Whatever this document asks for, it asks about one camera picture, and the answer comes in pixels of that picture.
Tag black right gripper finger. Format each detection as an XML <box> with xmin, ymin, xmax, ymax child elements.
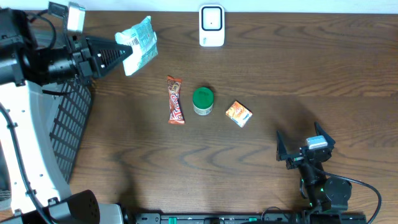
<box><xmin>314</xmin><ymin>121</ymin><xmax>335</xmax><ymax>146</ymax></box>
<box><xmin>276</xmin><ymin>131</ymin><xmax>287</xmax><ymax>157</ymax></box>

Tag teal wet wipes pack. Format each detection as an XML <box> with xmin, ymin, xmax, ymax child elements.
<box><xmin>114</xmin><ymin>16</ymin><xmax>158</xmax><ymax>76</ymax></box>

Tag orange tissue pack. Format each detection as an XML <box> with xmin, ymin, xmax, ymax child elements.
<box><xmin>226</xmin><ymin>101</ymin><xmax>252</xmax><ymax>128</ymax></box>

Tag red Top chocolate bar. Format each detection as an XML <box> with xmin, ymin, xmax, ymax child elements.
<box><xmin>167</xmin><ymin>76</ymin><xmax>185</xmax><ymax>124</ymax></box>

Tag green lid jar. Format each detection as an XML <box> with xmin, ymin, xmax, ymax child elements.
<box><xmin>192</xmin><ymin>87</ymin><xmax>214</xmax><ymax>116</ymax></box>

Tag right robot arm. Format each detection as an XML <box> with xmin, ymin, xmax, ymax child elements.
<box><xmin>276</xmin><ymin>123</ymin><xmax>352</xmax><ymax>223</ymax></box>

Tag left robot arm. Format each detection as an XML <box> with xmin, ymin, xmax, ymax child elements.
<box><xmin>1</xmin><ymin>2</ymin><xmax>135</xmax><ymax>223</ymax></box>

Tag grey plastic basket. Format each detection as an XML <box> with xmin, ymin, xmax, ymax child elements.
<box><xmin>0</xmin><ymin>29</ymin><xmax>93</xmax><ymax>212</ymax></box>

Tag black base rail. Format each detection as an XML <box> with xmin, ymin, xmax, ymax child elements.
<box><xmin>134</xmin><ymin>212</ymin><xmax>367</xmax><ymax>224</ymax></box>

